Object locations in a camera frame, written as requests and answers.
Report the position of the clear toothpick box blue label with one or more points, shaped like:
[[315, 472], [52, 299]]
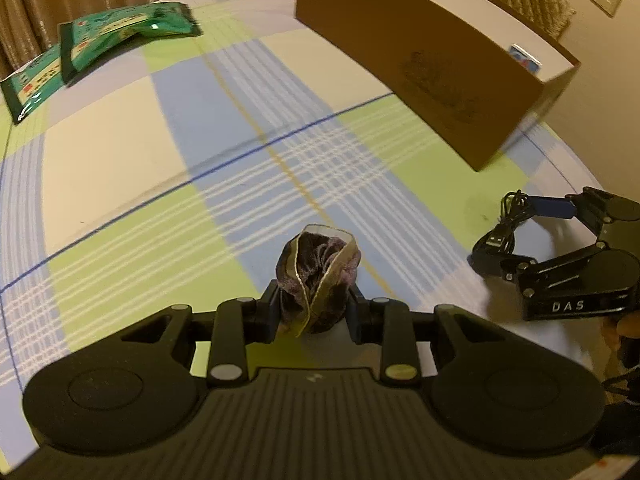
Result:
[[524, 57]]

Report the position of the person's right hand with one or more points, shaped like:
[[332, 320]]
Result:
[[627, 327]]

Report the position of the dark purple scrunchie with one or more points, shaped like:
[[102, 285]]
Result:
[[320, 270]]

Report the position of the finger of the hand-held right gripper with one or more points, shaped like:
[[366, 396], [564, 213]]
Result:
[[500, 265], [550, 208]]

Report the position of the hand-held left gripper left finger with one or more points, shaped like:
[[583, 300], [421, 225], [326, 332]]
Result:
[[272, 312]]

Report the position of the green snack packet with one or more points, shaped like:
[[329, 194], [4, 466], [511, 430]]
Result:
[[120, 30], [30, 85]]

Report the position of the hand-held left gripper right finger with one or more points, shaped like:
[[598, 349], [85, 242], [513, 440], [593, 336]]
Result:
[[356, 315]]

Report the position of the brown cardboard box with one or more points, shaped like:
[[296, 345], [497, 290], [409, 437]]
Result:
[[400, 35]]

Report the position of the checked tablecloth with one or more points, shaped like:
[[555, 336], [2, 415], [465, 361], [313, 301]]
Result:
[[150, 185]]

